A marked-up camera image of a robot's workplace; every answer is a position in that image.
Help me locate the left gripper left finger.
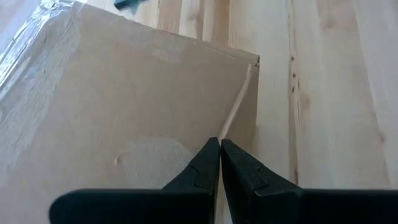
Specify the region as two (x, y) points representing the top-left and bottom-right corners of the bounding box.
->
(49, 136), (221, 224)

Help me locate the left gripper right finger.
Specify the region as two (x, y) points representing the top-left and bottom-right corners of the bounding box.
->
(221, 139), (398, 224)

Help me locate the brown cardboard box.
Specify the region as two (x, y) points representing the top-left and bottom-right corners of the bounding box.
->
(0, 0), (261, 224)

